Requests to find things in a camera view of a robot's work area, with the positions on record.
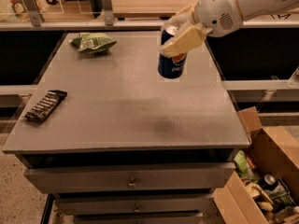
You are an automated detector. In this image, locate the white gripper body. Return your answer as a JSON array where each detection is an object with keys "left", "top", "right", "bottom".
[{"left": 195, "top": 0, "right": 243, "bottom": 37}]

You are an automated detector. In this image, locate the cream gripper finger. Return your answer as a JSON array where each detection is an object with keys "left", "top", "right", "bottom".
[
  {"left": 160, "top": 23, "right": 213, "bottom": 58},
  {"left": 164, "top": 4, "right": 197, "bottom": 27}
]

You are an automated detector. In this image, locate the blue pepsi can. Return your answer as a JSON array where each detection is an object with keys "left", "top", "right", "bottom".
[{"left": 158, "top": 25, "right": 187, "bottom": 79}]

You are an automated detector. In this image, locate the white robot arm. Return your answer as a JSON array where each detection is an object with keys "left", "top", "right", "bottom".
[{"left": 160, "top": 0, "right": 299, "bottom": 58}]

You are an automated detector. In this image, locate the silver can in box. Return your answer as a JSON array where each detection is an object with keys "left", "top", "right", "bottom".
[{"left": 261, "top": 175, "right": 277, "bottom": 189}]

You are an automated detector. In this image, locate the dark rxbar chocolate bar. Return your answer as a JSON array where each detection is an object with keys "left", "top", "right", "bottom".
[{"left": 25, "top": 90, "right": 67, "bottom": 123}]

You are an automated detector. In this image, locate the green chip bag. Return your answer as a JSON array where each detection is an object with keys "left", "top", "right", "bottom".
[{"left": 69, "top": 33, "right": 117, "bottom": 54}]

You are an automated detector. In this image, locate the grey drawer cabinet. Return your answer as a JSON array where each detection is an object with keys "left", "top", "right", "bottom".
[{"left": 4, "top": 32, "right": 249, "bottom": 224}]

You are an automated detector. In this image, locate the green snack bag in box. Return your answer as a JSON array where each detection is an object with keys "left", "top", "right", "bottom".
[{"left": 234, "top": 150, "right": 260, "bottom": 182}]

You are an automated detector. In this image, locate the top drawer brass knob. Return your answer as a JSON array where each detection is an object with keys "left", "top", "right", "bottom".
[{"left": 127, "top": 178, "right": 136, "bottom": 189}]

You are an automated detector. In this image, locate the cardboard box of snacks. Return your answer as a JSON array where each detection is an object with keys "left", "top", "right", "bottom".
[{"left": 214, "top": 107, "right": 299, "bottom": 224}]

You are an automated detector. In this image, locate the orange snack package behind glass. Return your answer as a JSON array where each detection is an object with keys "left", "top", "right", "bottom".
[{"left": 0, "top": 0, "right": 29, "bottom": 22}]

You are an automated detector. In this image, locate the middle metal rail bracket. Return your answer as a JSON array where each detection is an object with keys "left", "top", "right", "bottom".
[{"left": 101, "top": 0, "right": 115, "bottom": 26}]

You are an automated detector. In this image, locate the metal rail bracket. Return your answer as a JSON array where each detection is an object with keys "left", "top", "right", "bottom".
[
  {"left": 101, "top": 0, "right": 115, "bottom": 26},
  {"left": 23, "top": 0, "right": 44, "bottom": 27}
]

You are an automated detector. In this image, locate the left metal rail bracket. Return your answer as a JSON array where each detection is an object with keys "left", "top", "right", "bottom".
[{"left": 23, "top": 0, "right": 44, "bottom": 27}]

